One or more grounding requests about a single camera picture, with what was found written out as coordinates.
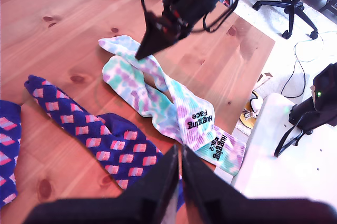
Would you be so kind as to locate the purple pink-patterned sock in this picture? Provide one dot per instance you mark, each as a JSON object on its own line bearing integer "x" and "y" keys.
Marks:
{"x": 79, "y": 118}
{"x": 8, "y": 142}

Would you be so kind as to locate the tie-dye crew sock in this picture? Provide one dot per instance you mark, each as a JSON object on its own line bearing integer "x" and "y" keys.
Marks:
{"x": 123, "y": 87}
{"x": 158, "y": 74}

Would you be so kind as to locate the yellow patterned object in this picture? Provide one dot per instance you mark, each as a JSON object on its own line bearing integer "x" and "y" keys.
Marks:
{"x": 248, "y": 118}

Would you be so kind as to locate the black office chair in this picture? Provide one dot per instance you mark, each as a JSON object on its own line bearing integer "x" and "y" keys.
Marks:
{"x": 291, "y": 3}

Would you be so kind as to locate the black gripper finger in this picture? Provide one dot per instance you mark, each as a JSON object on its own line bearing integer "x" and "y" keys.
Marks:
{"x": 158, "y": 187}
{"x": 150, "y": 34}
{"x": 168, "y": 38}
{"x": 200, "y": 187}

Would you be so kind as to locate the white mounting board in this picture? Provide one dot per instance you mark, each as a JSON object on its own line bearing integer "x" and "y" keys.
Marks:
{"x": 276, "y": 168}

